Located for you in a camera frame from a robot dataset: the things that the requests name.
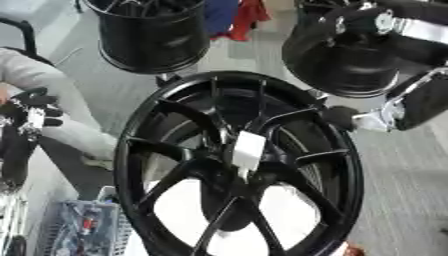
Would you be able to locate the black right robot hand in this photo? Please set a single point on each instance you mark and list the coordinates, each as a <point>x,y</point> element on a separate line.
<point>421,100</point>

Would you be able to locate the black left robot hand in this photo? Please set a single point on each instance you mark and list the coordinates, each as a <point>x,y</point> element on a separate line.
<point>17,146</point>

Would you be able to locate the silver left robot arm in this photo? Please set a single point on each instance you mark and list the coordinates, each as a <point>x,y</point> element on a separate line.
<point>9,213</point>

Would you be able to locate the black round wheel rim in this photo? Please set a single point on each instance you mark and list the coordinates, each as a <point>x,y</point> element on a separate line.
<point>151,36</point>
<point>344,66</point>

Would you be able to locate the black spoked wheel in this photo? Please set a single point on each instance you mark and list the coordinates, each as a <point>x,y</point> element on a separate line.
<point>175,113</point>

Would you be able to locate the person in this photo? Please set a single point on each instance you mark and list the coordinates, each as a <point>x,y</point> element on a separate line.
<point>41,76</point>

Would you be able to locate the grey plastic basket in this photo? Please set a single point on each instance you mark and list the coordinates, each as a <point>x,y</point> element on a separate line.
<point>81,226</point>

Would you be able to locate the red fabric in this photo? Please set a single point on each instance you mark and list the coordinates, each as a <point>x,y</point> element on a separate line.
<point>249,18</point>

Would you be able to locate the blue fabric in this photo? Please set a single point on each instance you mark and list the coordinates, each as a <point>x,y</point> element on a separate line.
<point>220,15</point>

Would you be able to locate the black chair frame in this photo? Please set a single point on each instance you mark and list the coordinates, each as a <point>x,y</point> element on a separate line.
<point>26,33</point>

